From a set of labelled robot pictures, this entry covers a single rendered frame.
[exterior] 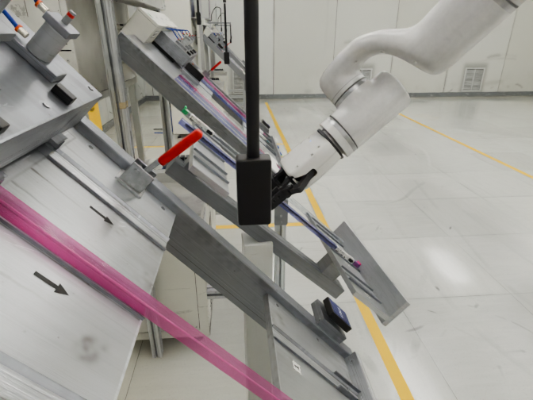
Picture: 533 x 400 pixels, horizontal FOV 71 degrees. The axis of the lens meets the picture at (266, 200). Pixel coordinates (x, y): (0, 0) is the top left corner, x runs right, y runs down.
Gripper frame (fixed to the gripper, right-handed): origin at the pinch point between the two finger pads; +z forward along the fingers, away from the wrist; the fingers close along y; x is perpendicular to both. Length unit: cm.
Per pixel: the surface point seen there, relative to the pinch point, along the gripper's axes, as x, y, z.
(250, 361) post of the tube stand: 27.9, 2.9, 31.0
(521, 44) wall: 404, -667, -489
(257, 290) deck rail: -0.3, 23.8, 8.1
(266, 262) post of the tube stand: 9.7, 2.9, 10.4
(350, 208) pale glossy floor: 130, -178, -11
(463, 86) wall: 398, -674, -356
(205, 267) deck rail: -8.2, 23.2, 10.8
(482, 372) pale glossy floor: 127, -24, -8
